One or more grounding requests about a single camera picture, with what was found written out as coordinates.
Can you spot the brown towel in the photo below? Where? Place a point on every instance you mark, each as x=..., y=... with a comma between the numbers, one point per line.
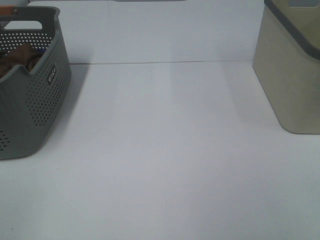
x=24, y=55

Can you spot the grey perforated laundry basket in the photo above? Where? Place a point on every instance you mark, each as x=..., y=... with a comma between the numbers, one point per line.
x=31, y=101

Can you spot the blue cloth in basket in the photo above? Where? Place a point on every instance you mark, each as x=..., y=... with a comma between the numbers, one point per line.
x=40, y=51

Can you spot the beige basket with grey rim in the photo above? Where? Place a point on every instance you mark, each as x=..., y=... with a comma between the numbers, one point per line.
x=287, y=62

